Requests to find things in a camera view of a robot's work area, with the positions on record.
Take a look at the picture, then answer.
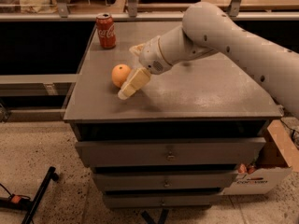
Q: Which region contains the middle grey drawer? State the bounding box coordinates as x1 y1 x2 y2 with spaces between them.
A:
93 171 236 191

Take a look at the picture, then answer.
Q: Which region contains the black metal stand leg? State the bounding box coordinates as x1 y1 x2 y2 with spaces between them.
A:
21 166 59 224

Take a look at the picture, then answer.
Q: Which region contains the white cardboard box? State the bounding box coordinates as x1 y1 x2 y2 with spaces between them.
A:
223 120 299 195

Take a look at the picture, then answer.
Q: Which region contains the top grey drawer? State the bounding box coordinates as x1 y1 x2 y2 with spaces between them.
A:
75 137 265 167

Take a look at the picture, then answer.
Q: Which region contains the grey metal railing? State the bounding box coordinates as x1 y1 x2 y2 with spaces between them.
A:
0 0 299 21

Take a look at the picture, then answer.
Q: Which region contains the grey drawer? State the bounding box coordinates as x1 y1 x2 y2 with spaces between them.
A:
93 171 236 191
75 137 265 167
103 194 222 209

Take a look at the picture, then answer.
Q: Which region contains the bottom grey drawer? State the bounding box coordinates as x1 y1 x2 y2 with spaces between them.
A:
103 194 222 209

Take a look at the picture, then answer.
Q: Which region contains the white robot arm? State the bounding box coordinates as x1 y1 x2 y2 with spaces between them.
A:
118 2 299 117

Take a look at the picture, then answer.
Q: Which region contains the red coke can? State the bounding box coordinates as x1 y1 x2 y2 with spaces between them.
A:
96 13 116 49

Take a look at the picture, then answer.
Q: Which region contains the grey drawer cabinet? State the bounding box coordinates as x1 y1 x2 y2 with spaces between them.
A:
64 22 280 196

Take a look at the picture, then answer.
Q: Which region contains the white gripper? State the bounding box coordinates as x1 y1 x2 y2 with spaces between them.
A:
118 36 172 100

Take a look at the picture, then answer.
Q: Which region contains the orange fruit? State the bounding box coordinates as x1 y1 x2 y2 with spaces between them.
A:
111 64 131 88

